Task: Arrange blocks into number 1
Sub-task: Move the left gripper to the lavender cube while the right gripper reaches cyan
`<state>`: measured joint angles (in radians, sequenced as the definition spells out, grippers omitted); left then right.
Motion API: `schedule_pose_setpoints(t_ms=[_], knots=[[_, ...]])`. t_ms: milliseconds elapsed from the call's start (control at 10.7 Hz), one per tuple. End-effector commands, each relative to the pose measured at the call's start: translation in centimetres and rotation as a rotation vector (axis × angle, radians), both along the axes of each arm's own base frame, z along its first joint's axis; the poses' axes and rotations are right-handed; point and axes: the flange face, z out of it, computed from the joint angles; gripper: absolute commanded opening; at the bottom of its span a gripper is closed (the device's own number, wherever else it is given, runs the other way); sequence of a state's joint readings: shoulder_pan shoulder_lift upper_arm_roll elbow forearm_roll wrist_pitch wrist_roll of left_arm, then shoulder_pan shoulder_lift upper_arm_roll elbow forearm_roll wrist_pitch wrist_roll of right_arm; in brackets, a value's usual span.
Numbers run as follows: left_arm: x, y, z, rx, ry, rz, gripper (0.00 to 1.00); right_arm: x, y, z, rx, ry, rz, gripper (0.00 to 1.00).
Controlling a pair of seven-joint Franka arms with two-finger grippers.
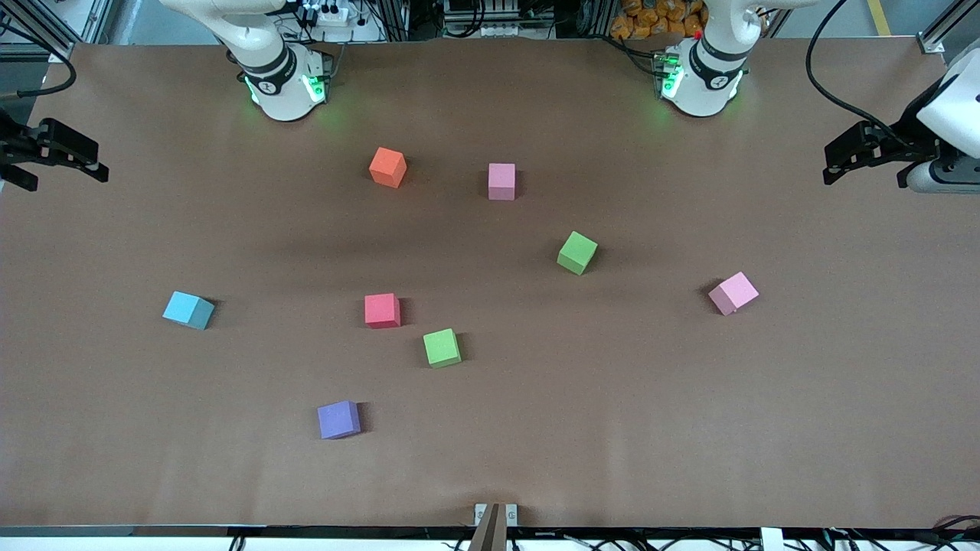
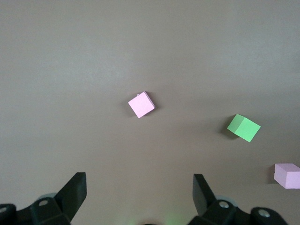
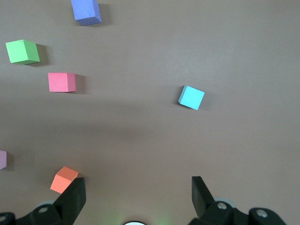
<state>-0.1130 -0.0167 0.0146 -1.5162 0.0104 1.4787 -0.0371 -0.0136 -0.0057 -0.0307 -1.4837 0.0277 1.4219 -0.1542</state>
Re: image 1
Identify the pink foam cube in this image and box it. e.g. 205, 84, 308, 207
707, 271, 760, 317
488, 162, 517, 201

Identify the blue foam cube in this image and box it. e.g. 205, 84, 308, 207
162, 291, 216, 331

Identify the green foam cube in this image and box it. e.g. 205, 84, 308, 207
423, 328, 462, 369
557, 231, 599, 276

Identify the red foam cube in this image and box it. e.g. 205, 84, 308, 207
364, 293, 401, 329

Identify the base connector box green light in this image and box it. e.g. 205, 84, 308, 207
302, 52, 332, 104
655, 50, 684, 100

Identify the orange netted bag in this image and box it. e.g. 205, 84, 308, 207
610, 0, 709, 41

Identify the white power strip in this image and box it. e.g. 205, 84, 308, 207
302, 2, 351, 25

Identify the orange foam cube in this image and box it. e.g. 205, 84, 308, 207
369, 147, 408, 189

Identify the brown paper table cover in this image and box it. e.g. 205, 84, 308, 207
0, 38, 980, 529

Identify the purple foam cube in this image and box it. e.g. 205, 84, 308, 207
317, 400, 361, 440

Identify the black equipment rack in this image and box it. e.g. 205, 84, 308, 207
443, 0, 556, 39

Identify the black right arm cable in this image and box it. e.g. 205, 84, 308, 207
0, 15, 77, 99

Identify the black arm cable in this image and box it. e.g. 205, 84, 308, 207
0, 15, 77, 99
805, 0, 908, 142

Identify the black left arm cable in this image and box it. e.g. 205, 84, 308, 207
805, 0, 908, 142

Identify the tangled cable bundle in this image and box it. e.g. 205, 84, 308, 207
823, 514, 980, 551

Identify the grey metal clamp bracket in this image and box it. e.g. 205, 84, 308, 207
469, 502, 518, 551

